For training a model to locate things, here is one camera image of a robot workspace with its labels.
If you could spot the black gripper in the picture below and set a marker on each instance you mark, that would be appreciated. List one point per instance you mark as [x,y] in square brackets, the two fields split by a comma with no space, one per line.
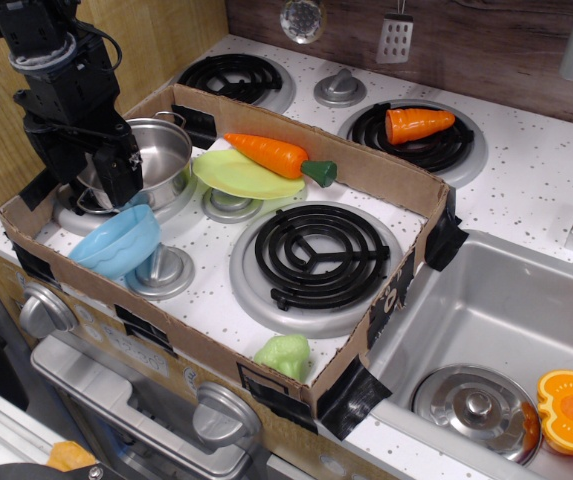
[70,116]

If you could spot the orange toy carrot green top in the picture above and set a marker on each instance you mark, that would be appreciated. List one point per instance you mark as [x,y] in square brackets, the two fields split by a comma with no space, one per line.
[285,159]

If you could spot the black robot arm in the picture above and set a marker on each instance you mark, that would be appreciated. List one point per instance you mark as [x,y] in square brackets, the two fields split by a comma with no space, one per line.
[13,13]

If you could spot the light green plastic plate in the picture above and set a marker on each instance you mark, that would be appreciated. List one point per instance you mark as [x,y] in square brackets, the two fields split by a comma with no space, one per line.
[233,173]

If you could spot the orange toy carrot piece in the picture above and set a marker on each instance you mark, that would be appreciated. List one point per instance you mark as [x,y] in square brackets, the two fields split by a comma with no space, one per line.
[406,125]

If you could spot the black front left burner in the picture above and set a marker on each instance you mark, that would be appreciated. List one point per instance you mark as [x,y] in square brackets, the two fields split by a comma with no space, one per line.
[67,199]

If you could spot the black burner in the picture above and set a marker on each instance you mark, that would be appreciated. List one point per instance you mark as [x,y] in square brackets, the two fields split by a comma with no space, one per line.
[435,153]
[242,77]
[319,257]
[67,199]

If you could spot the light blue plastic bowl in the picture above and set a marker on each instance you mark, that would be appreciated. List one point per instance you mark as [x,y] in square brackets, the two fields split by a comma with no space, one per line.
[120,244]

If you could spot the brown cardboard fence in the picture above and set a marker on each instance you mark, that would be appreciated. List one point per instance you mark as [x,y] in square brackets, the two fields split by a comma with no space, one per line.
[207,324]

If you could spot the silver stovetop knob middle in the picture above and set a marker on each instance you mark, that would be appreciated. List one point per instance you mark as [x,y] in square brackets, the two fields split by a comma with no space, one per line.
[225,208]

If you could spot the silver stovetop knob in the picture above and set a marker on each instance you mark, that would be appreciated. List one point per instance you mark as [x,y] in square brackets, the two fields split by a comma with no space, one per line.
[167,272]
[225,208]
[341,90]

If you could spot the silver stovetop knob front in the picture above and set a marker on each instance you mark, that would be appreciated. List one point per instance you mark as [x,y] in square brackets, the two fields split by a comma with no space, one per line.
[167,272]

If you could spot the black back left burner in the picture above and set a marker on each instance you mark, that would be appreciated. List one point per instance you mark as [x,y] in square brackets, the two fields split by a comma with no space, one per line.
[242,77]

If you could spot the silver oven knob left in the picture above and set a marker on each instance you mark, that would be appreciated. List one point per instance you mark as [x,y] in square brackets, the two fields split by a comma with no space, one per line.
[44,313]

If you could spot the silver oven knob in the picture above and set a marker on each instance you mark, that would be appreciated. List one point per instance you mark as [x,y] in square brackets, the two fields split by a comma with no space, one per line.
[221,418]
[44,313]

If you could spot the black front right burner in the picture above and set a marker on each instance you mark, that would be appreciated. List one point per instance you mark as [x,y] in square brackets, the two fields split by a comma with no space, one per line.
[319,257]

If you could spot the silver stovetop knob back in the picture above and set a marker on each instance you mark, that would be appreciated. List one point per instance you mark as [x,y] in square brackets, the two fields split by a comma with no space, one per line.
[341,90]

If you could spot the light green toy broccoli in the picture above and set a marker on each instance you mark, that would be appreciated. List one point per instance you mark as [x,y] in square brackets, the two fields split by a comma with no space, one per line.
[286,354]

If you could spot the silver oven knob right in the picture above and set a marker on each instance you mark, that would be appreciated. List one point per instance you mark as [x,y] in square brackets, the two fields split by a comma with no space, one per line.
[221,418]

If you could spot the orange cloth scrap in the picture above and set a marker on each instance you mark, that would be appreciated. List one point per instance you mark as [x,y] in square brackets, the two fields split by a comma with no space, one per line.
[68,455]

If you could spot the hanging silver spatula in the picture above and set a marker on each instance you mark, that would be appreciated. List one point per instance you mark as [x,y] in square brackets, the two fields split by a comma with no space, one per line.
[395,36]

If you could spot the black back right burner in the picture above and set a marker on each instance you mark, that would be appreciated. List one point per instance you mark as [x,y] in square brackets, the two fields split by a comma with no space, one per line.
[435,153]

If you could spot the stainless steel pot lid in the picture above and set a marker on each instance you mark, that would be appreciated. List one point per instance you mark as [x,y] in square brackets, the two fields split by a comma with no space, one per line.
[482,405]

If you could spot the silver sink basin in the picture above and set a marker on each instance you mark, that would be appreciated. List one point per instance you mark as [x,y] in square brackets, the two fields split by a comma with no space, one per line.
[496,305]

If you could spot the orange toy pumpkin half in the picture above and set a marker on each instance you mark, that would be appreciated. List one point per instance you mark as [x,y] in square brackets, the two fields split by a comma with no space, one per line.
[555,408]

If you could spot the silver oven door handle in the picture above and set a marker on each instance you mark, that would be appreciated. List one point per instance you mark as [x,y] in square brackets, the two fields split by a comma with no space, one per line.
[146,427]

